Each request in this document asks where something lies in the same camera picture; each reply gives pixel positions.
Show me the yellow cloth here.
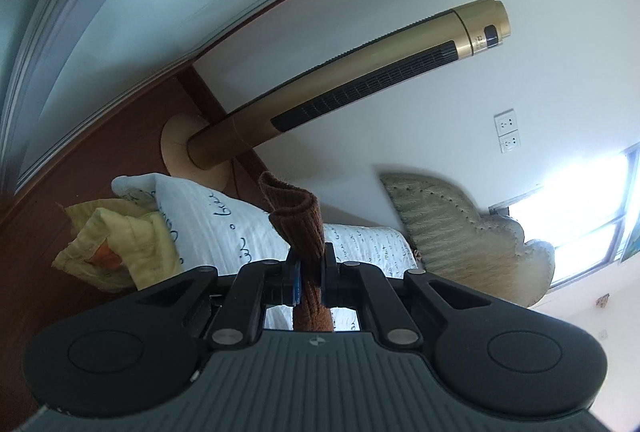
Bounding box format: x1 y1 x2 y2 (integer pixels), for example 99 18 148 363
51 199 187 291

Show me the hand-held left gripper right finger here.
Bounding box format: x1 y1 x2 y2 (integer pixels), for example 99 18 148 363
323 242 482 349

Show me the brown knit sweater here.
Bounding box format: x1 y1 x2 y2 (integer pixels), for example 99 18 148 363
257 171 335 334

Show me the green padded headboard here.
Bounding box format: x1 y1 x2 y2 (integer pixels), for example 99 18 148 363
377 172 556 308

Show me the gold tower fan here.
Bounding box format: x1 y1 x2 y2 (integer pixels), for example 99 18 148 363
160 0 512 178

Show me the window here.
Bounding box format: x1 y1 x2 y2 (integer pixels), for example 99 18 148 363
492 146 640 289

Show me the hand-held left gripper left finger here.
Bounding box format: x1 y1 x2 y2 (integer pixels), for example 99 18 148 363
146 258 303 349

